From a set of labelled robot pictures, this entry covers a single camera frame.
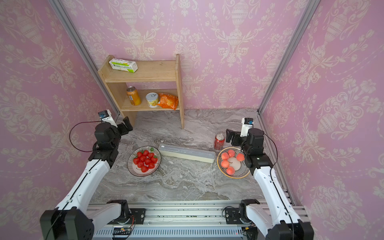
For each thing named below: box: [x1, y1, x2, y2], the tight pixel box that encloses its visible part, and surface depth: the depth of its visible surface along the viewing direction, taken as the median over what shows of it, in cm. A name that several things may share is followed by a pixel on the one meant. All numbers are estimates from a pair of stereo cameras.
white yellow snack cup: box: [145, 92, 159, 108], surface depth 94 cm
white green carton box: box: [109, 58, 139, 73], surface depth 81 cm
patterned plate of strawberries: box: [127, 145, 162, 177], surface depth 92 cm
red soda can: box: [214, 133, 226, 150], surface depth 94 cm
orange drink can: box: [126, 86, 142, 106], surface depth 91 cm
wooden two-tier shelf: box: [97, 54, 185, 129], surface depth 85 cm
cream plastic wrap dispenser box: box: [158, 143, 216, 164], surface depth 93 cm
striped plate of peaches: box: [217, 146, 251, 180], surface depth 91 cm
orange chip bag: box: [157, 93, 179, 111], surface depth 93 cm
